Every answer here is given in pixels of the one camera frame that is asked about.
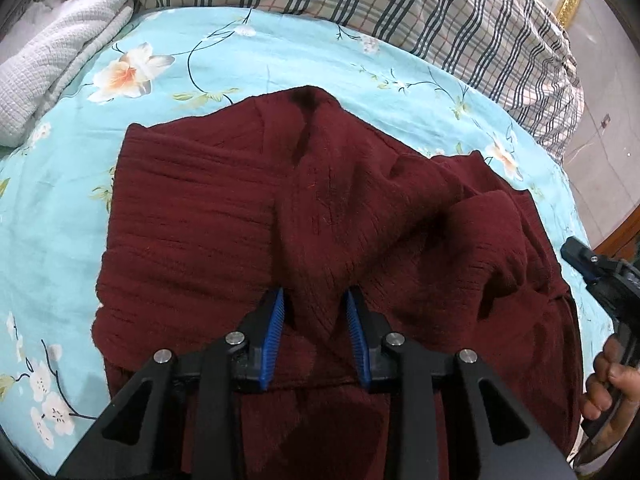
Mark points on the white folded towel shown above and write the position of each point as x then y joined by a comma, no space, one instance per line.
50,60

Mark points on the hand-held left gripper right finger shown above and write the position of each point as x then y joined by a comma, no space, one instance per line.
357,340

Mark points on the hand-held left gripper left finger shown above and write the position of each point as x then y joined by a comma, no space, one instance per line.
272,340

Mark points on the maroon knit sweater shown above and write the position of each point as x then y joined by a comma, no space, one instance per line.
200,210

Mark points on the plaid quilt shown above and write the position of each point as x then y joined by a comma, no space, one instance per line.
400,0

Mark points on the brown wooden furniture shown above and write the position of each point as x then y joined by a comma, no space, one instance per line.
625,235

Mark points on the blue floral bed sheet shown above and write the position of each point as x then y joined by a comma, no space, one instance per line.
300,60

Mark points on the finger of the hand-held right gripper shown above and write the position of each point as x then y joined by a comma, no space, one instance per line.
580,257

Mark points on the person's right hand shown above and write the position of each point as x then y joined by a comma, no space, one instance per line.
602,385

